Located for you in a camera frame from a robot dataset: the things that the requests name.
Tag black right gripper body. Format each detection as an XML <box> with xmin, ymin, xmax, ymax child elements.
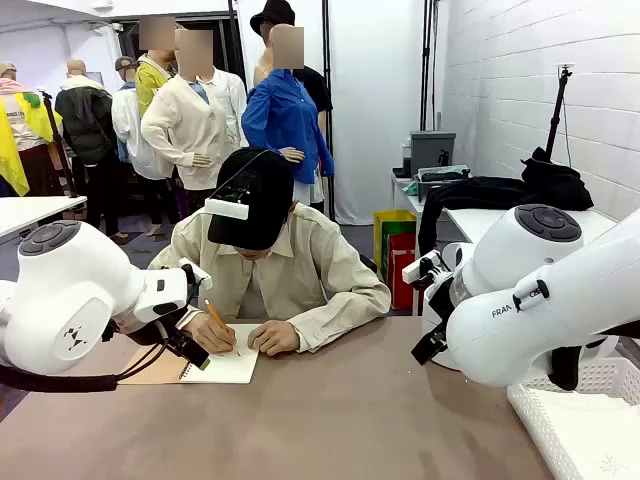
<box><xmin>424</xmin><ymin>272</ymin><xmax>456</xmax><ymax>331</ymax></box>

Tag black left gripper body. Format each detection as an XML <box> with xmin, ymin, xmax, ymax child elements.
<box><xmin>160</xmin><ymin>313</ymin><xmax>196</xmax><ymax>354</ymax></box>

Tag brown spiral notebook white pages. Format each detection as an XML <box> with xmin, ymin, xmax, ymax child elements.
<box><xmin>117</xmin><ymin>323</ymin><xmax>261</xmax><ymax>386</ymax></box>

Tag yellow pencil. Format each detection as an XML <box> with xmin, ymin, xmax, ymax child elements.
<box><xmin>203</xmin><ymin>298</ymin><xmax>242</xmax><ymax>358</ymax></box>

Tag person's left forearm beige sleeve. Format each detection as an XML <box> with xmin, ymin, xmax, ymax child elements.
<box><xmin>287</xmin><ymin>284</ymin><xmax>392</xmax><ymax>352</ymax></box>

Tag person's right forearm beige sleeve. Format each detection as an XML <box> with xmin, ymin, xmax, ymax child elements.
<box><xmin>172</xmin><ymin>292</ymin><xmax>214</xmax><ymax>336</ymax></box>

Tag person's right hand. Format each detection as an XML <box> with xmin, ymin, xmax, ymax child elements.
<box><xmin>187</xmin><ymin>312</ymin><xmax>240</xmax><ymax>355</ymax></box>

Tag person's left hand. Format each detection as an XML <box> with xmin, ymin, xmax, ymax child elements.
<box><xmin>248</xmin><ymin>319</ymin><xmax>301</xmax><ymax>358</ymax></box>

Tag red bag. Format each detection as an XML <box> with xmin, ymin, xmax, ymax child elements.
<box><xmin>388</xmin><ymin>232</ymin><xmax>426</xmax><ymax>311</ymax></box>

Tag green bag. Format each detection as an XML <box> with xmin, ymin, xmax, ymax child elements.
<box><xmin>381</xmin><ymin>219</ymin><xmax>418</xmax><ymax>281</ymax></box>

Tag white rounded-corner table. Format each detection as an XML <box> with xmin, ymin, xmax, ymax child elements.
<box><xmin>442</xmin><ymin>207</ymin><xmax>621</xmax><ymax>246</ymax></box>

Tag yellow bag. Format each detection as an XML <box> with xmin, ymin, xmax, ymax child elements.
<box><xmin>373</xmin><ymin>209</ymin><xmax>418</xmax><ymax>281</ymax></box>

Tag white perforated plastic basket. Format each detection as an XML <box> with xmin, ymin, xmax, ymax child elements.
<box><xmin>506</xmin><ymin>355</ymin><xmax>640</xmax><ymax>480</ymax></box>

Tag grey tray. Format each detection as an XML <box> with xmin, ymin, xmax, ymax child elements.
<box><xmin>416</xmin><ymin>165</ymin><xmax>472</xmax><ymax>202</ymax></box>

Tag person's beige shirt torso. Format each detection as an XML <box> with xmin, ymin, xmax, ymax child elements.
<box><xmin>148</xmin><ymin>202</ymin><xmax>381</xmax><ymax>321</ymax></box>

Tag grey box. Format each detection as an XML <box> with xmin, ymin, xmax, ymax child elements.
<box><xmin>409</xmin><ymin>130</ymin><xmax>457</xmax><ymax>175</ymax></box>

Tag black cap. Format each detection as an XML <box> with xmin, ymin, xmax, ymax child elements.
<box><xmin>207</xmin><ymin>147</ymin><xmax>295</xmax><ymax>249</ymax></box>

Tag black garment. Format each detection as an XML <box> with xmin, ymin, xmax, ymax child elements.
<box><xmin>417</xmin><ymin>146</ymin><xmax>595</xmax><ymax>261</ymax></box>

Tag white paper stack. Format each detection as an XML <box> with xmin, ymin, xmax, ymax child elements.
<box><xmin>534</xmin><ymin>388</ymin><xmax>640</xmax><ymax>480</ymax></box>

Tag mannequin in white shirt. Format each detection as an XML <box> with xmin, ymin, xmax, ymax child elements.
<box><xmin>110</xmin><ymin>55</ymin><xmax>176</xmax><ymax>236</ymax></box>

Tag mannequin in cream cardigan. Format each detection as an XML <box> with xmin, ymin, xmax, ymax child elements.
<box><xmin>140</xmin><ymin>28</ymin><xmax>250</xmax><ymax>221</ymax></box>

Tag black tripod with phone clamp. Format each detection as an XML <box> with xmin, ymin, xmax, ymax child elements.
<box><xmin>543</xmin><ymin>63</ymin><xmax>575</xmax><ymax>162</ymax></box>

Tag mannequin in blue shirt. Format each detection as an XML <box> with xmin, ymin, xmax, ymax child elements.
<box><xmin>241</xmin><ymin>23</ymin><xmax>335</xmax><ymax>214</ymax></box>

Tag black light stand pole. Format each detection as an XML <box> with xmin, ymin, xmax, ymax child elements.
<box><xmin>421</xmin><ymin>0</ymin><xmax>437</xmax><ymax>132</ymax></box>
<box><xmin>321</xmin><ymin>0</ymin><xmax>335</xmax><ymax>221</ymax></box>

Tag mannequin in yellow shirt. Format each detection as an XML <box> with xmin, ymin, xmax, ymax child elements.
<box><xmin>134</xmin><ymin>15</ymin><xmax>177</xmax><ymax>119</ymax></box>

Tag mannequin in yellow raincoat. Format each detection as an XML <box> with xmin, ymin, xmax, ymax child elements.
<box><xmin>0</xmin><ymin>62</ymin><xmax>62</xmax><ymax>197</ymax></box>

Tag black bucket hat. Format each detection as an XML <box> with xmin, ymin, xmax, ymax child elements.
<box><xmin>249</xmin><ymin>0</ymin><xmax>296</xmax><ymax>37</ymax></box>

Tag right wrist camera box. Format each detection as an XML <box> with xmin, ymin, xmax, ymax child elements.
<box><xmin>402</xmin><ymin>249</ymin><xmax>445</xmax><ymax>285</ymax></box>

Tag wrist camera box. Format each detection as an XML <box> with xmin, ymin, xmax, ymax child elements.
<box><xmin>402</xmin><ymin>249</ymin><xmax>445</xmax><ymax>285</ymax></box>
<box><xmin>178</xmin><ymin>257</ymin><xmax>214</xmax><ymax>292</ymax></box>

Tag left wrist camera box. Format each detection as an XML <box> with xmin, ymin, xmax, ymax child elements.
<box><xmin>178</xmin><ymin>257</ymin><xmax>214</xmax><ymax>292</ymax></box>

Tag white head camera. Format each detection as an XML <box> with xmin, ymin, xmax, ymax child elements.
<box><xmin>204</xmin><ymin>198</ymin><xmax>250</xmax><ymax>222</ymax></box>

